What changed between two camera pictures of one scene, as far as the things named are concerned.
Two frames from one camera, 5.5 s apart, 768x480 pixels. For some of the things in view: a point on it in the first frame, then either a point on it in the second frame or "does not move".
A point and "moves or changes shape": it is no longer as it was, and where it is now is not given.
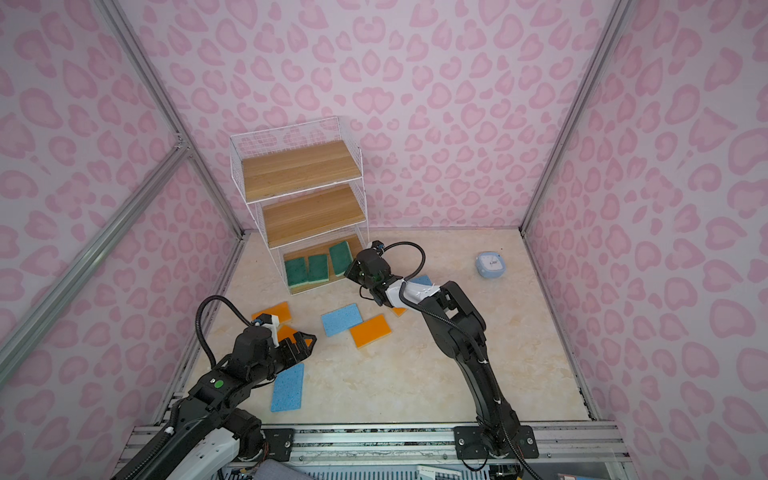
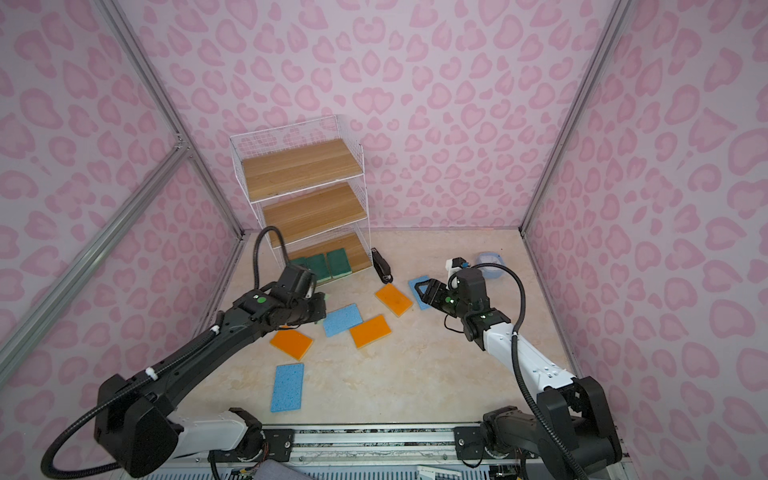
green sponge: (341, 257) moves or changes shape
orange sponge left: (285, 331) does not move
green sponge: (317, 266) does not move
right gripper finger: (353, 271) → (436, 299)
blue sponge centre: (341, 319) does not move
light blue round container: (490, 264) does not move
